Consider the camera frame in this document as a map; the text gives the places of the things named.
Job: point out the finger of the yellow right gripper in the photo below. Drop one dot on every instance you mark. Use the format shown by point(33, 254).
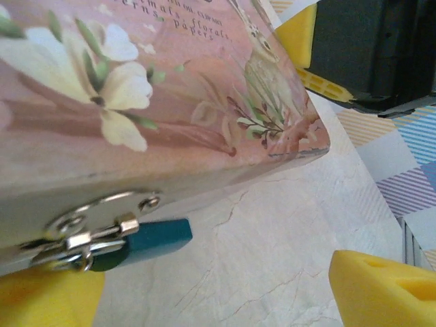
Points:
point(299, 37)

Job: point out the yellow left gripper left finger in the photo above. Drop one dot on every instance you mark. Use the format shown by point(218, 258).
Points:
point(41, 299)

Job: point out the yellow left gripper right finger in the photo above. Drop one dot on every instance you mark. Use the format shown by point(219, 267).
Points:
point(381, 296)

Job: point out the pink decorated storage box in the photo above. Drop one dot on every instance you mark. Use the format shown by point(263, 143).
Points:
point(170, 102)

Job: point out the aluminium frame rail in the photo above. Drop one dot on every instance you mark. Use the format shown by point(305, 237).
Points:
point(419, 245)

